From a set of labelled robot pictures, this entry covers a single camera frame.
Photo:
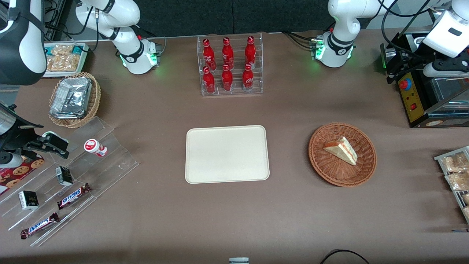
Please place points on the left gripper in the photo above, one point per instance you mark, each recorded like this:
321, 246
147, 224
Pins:
402, 58

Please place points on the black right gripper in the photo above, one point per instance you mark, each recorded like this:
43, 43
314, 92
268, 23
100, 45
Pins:
17, 138

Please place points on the triangular sandwich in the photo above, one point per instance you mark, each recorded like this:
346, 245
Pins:
342, 149

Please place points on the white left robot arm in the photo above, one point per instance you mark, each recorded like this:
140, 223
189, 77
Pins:
340, 22

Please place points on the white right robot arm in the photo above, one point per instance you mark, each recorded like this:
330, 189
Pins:
33, 47

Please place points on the light tan wicker basket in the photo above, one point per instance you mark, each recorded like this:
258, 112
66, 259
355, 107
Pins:
95, 99

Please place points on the white tray with teal rim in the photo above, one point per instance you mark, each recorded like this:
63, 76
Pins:
82, 69

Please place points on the grey snack tray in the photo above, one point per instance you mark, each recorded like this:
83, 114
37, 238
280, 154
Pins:
439, 159

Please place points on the brown wicker basket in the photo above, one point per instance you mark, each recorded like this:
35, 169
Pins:
329, 168

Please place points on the beige plastic tray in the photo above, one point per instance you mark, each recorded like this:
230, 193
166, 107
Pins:
227, 154

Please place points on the metal pan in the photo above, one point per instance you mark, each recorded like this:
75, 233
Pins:
449, 91

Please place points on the small black box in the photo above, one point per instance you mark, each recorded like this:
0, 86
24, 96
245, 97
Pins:
64, 176
28, 200

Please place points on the small red white bottle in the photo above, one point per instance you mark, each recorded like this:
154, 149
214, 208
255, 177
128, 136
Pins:
93, 146

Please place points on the black food warmer cabinet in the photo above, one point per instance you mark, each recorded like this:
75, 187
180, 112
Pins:
414, 99

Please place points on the red cookie box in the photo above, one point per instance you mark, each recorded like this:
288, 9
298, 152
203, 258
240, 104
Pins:
18, 174

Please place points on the silver foil packets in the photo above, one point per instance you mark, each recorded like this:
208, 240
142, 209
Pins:
71, 97

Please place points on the Snickers bar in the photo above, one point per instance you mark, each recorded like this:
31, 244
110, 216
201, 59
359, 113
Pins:
73, 196
39, 226

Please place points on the clear acrylic stepped display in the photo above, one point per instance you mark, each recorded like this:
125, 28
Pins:
110, 161

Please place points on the clear bag of snacks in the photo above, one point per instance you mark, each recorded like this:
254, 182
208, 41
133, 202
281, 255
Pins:
466, 198
458, 181
454, 163
466, 212
63, 50
64, 63

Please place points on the red cola bottle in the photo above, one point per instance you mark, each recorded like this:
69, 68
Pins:
209, 55
227, 80
250, 51
209, 81
228, 53
248, 79

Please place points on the clear acrylic bottle rack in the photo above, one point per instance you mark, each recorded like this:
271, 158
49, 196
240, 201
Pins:
236, 91

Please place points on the small grey object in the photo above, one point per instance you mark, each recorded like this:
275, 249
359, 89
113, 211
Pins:
239, 260

